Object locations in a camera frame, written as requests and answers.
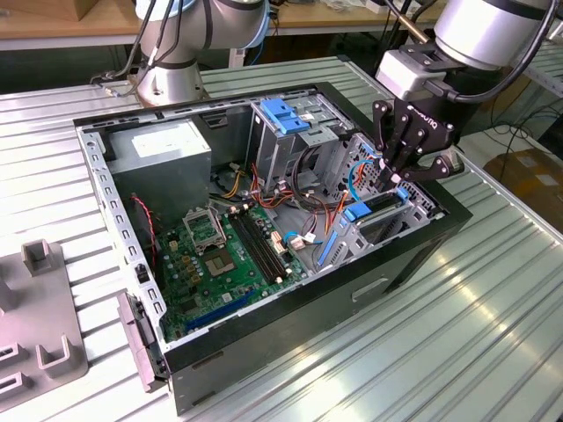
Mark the black case fan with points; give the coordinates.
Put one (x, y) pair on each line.
(141, 237)

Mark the brown cardboard box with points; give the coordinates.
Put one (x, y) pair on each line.
(528, 176)

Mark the green motherboard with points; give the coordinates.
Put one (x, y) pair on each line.
(224, 288)

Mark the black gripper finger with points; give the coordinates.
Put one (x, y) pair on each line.
(440, 169)
(382, 127)

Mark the case front bezel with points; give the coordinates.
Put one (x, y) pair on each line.
(141, 343)

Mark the CPU socket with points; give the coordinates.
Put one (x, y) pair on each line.
(218, 265)

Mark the metal slat side table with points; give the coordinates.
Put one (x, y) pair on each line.
(550, 66)

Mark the silver metal disk bay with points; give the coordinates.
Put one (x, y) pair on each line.
(352, 241)

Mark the silver metal drive cage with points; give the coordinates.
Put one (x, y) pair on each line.
(272, 154)

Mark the blue plastic drive latch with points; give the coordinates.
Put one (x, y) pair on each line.
(281, 118)

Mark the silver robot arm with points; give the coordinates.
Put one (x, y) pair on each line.
(475, 26)

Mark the grey power supply unit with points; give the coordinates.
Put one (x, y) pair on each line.
(167, 189)

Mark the wooden desk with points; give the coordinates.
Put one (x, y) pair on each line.
(334, 19)

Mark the black RAM slot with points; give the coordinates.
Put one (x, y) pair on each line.
(272, 243)
(251, 249)
(258, 247)
(265, 245)

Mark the black open PC case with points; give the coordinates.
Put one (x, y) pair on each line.
(286, 338)

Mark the beige motherboard connector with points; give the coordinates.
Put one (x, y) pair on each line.
(278, 244)

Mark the blue expansion slot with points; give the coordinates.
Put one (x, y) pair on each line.
(220, 311)

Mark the grey parts rack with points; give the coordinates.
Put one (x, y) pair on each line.
(44, 307)

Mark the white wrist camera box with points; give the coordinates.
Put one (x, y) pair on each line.
(400, 74)

